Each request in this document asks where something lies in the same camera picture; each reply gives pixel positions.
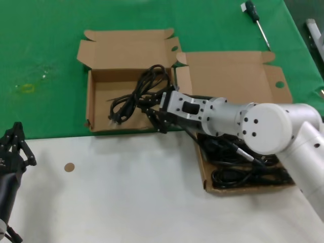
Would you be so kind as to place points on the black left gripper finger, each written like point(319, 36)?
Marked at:
point(25, 152)
point(11, 139)

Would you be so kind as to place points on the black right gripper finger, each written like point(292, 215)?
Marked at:
point(152, 100)
point(159, 121)

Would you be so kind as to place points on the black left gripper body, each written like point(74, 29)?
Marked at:
point(10, 163)

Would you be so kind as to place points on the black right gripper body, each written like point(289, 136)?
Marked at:
point(177, 124)

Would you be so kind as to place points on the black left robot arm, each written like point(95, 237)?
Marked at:
point(6, 197)

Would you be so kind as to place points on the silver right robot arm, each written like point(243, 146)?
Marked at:
point(263, 126)

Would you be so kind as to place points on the cardboard box with open lid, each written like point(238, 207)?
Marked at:
point(227, 76)
point(114, 83)

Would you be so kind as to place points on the round brown cardboard disc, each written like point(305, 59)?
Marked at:
point(69, 167)

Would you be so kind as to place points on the green table cloth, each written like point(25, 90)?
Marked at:
point(38, 38)

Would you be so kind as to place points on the small white object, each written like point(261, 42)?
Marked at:
point(322, 92)

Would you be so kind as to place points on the grey metal bracket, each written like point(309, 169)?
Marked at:
point(312, 27)

